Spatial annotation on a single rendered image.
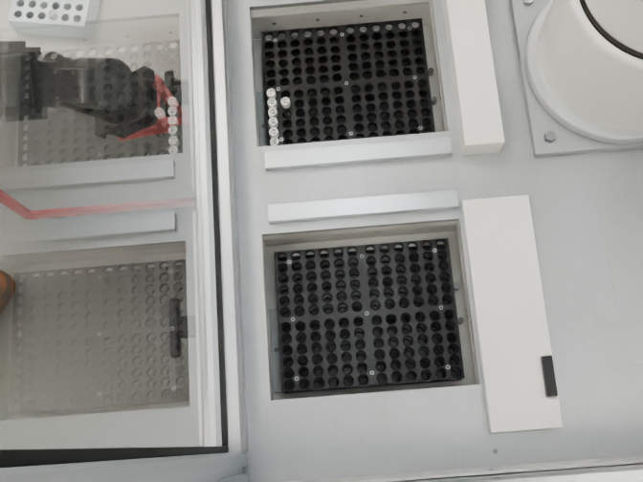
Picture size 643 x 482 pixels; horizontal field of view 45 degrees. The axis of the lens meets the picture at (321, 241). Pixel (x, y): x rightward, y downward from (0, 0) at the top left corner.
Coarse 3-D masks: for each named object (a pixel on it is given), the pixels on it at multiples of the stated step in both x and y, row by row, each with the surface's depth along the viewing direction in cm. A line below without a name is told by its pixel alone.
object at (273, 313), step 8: (456, 288) 101; (272, 312) 101; (272, 320) 101; (272, 328) 101; (272, 336) 101; (272, 344) 100; (272, 352) 100; (272, 360) 100; (272, 368) 100; (280, 368) 100; (280, 376) 99; (280, 384) 99; (280, 392) 100
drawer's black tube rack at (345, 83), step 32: (288, 32) 106; (384, 32) 106; (416, 32) 109; (288, 64) 105; (320, 64) 105; (352, 64) 105; (384, 64) 104; (416, 64) 104; (288, 96) 107; (320, 96) 103; (352, 96) 103; (384, 96) 107; (416, 96) 103; (288, 128) 102; (320, 128) 102; (352, 128) 102; (384, 128) 105; (416, 128) 102
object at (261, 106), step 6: (432, 72) 110; (258, 96) 110; (264, 96) 110; (258, 102) 109; (264, 102) 109; (432, 102) 109; (258, 108) 109; (264, 108) 109; (258, 114) 109; (264, 114) 109; (258, 120) 109; (264, 120) 109; (258, 126) 108; (264, 126) 108; (264, 132) 108; (264, 138) 108; (264, 144) 108
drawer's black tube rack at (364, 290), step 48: (432, 240) 98; (336, 288) 97; (384, 288) 96; (432, 288) 99; (288, 336) 98; (336, 336) 95; (384, 336) 95; (432, 336) 95; (288, 384) 97; (336, 384) 97; (384, 384) 96
